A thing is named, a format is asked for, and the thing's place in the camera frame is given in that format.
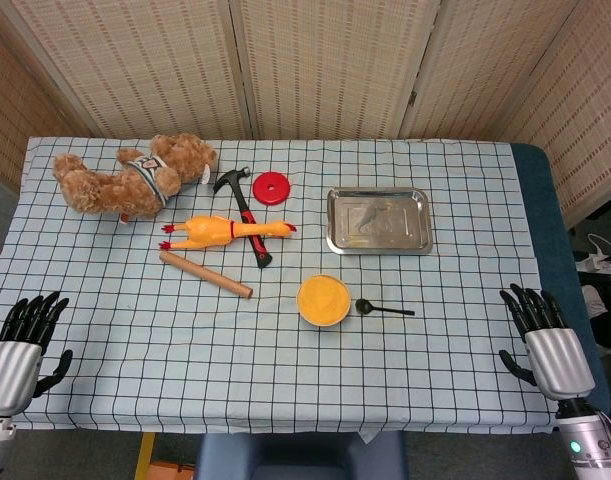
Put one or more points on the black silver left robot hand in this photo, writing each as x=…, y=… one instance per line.
x=10, y=365

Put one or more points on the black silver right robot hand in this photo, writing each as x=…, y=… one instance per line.
x=560, y=360

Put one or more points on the black spoon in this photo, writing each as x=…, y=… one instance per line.
x=365, y=306

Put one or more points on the rectangular steel tray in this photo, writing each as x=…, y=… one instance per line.
x=380, y=220

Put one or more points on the yellow bowl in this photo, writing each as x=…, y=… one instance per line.
x=323, y=300

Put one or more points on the white shoe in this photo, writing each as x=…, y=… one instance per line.
x=594, y=300

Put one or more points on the white power adapter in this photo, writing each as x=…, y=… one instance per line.
x=597, y=263

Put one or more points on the blue padded table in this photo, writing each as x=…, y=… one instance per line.
x=540, y=210

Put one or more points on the yellow strip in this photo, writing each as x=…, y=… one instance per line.
x=144, y=455

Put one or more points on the light blue checked tablecloth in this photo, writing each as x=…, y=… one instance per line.
x=185, y=350

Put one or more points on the orange box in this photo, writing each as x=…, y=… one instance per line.
x=172, y=471

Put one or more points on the brown teddy bear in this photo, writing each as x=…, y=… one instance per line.
x=120, y=185

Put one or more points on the brown cardboard tube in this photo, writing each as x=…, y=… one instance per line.
x=205, y=274

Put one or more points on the yellow rubber chicken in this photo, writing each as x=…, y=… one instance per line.
x=205, y=231

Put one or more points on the blue chair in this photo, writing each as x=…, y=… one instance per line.
x=300, y=457

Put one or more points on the black red claw hammer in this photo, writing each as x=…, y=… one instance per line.
x=241, y=197

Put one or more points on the red disc with hole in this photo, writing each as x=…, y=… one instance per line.
x=280, y=192

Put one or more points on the beige woven folding screen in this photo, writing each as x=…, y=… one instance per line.
x=325, y=65

